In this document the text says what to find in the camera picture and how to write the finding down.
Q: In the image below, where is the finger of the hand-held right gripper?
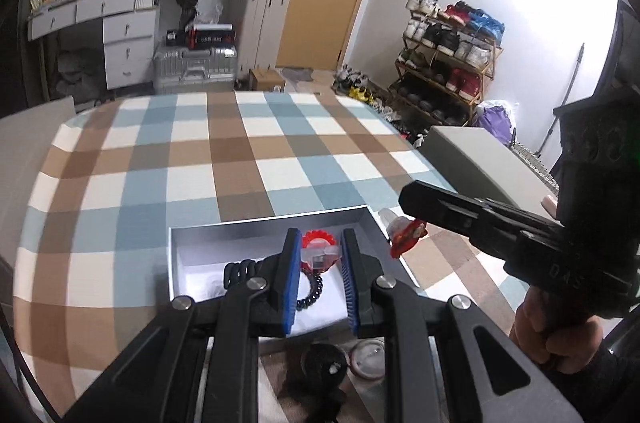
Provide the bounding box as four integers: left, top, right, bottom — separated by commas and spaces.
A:
398, 180, 567, 260

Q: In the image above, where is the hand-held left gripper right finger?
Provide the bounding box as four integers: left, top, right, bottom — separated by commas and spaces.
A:
341, 229, 586, 423

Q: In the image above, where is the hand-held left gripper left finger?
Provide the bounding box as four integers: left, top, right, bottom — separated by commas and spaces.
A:
65, 228, 303, 423

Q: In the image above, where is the red hair accessory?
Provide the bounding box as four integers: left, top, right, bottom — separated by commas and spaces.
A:
378, 208, 430, 260
300, 228, 347, 275

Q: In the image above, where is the round pin badge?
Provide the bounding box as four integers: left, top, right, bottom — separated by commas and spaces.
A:
347, 338, 389, 382

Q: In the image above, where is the silver cardboard box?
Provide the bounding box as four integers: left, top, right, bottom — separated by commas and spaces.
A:
167, 204, 421, 339

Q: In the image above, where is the person's right forearm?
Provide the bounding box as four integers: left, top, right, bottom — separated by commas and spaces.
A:
547, 318, 640, 423

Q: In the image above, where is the person's right hand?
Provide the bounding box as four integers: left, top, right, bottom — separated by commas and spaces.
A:
510, 285, 608, 376

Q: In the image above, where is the grey bedside cabinet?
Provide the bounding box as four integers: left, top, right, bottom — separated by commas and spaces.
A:
417, 125, 562, 217

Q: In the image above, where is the black round hair clip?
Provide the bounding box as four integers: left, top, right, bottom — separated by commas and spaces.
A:
284, 343, 352, 423

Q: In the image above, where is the purple bag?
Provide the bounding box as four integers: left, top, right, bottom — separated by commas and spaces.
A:
474, 104, 512, 147

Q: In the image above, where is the group of shoes on floor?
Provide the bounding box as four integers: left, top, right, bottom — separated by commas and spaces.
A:
331, 65, 432, 144

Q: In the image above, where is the wooden shoe rack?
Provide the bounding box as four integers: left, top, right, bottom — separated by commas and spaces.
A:
389, 0, 504, 130

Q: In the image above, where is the checked bed cover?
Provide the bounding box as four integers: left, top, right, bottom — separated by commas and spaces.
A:
12, 90, 531, 420

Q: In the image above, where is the mop pole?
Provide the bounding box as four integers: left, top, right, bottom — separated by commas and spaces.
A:
536, 43, 586, 154

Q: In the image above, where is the small cardboard box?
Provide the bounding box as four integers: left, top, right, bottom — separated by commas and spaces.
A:
248, 68, 286, 93

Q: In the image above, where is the silver suitcase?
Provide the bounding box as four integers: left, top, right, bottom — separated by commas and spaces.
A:
152, 43, 239, 94

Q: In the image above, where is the white upright suitcase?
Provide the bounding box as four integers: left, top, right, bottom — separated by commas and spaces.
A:
232, 0, 293, 74

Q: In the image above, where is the black and red box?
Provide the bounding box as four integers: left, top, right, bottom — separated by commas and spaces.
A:
187, 23, 236, 52

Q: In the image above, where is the white dresser desk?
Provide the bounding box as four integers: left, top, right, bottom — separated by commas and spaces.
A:
27, 0, 161, 92

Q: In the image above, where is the grey clothes pile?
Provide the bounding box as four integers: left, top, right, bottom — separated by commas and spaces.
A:
55, 47, 107, 94

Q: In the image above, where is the black beaded hair tie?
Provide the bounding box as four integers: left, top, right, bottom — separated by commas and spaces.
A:
295, 272, 325, 313

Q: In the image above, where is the black thick spiral hair tie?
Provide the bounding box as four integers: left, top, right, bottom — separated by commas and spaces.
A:
222, 260, 269, 292

